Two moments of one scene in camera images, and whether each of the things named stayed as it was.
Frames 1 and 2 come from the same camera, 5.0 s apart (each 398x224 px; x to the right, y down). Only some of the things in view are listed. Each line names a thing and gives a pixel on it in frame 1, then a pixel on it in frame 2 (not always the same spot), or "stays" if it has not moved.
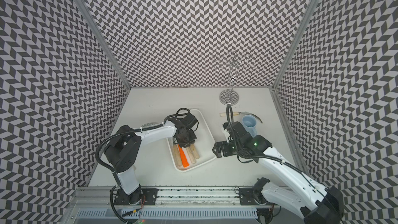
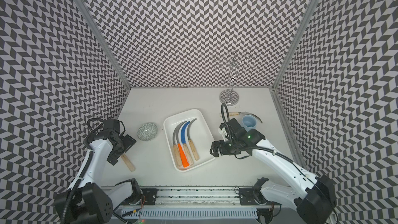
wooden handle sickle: (195, 151) stays
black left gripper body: (189, 138) → (124, 145)
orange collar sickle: (184, 157) stays
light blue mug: (250, 123) stays
